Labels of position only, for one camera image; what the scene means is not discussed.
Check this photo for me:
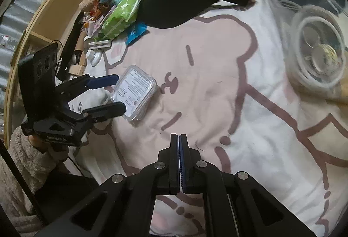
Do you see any cardboard tube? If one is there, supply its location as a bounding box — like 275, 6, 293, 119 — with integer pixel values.
72, 30, 87, 64

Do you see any green white dotted pack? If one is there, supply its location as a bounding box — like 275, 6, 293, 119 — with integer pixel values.
94, 0, 141, 41

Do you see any clear plastic storage bin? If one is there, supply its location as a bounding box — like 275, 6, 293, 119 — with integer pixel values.
271, 0, 347, 103

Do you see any wooden bedside shelf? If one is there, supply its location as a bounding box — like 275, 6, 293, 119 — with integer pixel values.
3, 0, 83, 147

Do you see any beige fleece sleeve forearm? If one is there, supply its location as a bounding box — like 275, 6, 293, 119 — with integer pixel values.
0, 126, 69, 235

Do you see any blue foil sachet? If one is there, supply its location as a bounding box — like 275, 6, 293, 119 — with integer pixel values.
125, 22, 147, 47

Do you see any pink notebook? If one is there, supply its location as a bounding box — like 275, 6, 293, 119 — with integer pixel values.
87, 5, 116, 37

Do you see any grey curtain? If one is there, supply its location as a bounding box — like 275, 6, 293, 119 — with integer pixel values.
0, 0, 90, 85

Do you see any person's left hand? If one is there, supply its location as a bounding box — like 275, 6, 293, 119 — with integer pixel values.
28, 135, 69, 161

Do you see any plastic water bottle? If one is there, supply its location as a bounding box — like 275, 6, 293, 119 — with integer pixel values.
0, 34, 18, 51

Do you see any clear square plastic case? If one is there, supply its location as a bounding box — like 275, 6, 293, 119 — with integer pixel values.
111, 65, 157, 121

